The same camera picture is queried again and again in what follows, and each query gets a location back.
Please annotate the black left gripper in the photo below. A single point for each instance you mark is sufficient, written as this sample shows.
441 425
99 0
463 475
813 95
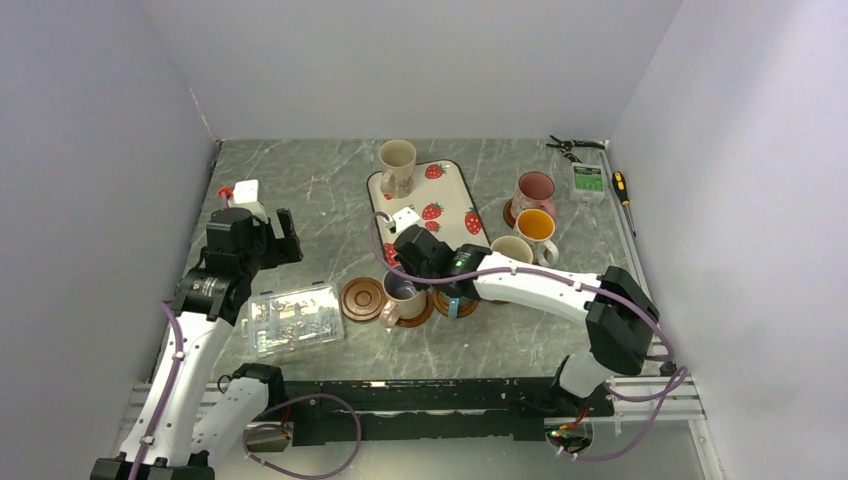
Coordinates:
282 249

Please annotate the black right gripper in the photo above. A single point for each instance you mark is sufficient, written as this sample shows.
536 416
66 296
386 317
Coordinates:
402 262

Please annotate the grey purple mug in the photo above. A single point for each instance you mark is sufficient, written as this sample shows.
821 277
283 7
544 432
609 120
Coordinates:
404 300

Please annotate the brown wooden coaster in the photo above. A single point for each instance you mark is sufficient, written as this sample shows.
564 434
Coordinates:
416 320
507 215
363 299
467 305

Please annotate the clear plastic parts box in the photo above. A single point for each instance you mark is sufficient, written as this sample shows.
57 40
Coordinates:
277 322

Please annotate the cream patterned mug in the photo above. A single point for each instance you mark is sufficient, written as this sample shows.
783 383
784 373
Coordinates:
514 248

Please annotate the white mug orange inside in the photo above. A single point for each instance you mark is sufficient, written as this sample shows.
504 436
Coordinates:
536 227

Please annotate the pink mug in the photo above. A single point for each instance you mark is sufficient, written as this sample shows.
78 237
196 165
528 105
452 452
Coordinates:
535 190

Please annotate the blue mug yellow inside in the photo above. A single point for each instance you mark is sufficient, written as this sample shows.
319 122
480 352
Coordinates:
452 307

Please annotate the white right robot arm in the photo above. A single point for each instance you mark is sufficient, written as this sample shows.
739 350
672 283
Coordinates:
620 319

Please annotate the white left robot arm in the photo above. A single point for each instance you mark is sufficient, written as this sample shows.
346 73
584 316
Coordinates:
167 440

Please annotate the white serving tray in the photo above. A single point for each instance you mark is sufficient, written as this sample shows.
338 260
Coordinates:
442 200

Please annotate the cream mug outside tray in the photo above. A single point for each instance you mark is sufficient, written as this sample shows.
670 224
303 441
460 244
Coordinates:
398 158

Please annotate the black pliers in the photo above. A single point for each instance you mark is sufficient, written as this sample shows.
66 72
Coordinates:
566 147

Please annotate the white green electronic device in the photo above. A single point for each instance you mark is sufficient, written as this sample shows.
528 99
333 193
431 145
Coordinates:
586 183

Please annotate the yellow black screwdriver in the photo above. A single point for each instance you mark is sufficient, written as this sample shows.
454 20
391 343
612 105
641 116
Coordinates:
619 186

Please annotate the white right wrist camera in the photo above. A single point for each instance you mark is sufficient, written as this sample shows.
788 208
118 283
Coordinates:
402 219

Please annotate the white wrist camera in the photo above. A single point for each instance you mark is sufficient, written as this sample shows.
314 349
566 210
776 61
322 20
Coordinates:
402 219
244 195

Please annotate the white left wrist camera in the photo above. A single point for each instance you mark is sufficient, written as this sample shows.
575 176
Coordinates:
244 195

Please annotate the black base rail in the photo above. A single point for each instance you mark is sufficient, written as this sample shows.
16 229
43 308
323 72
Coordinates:
520 408

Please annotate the aluminium frame rail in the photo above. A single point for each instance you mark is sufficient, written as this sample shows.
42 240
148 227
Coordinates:
631 244

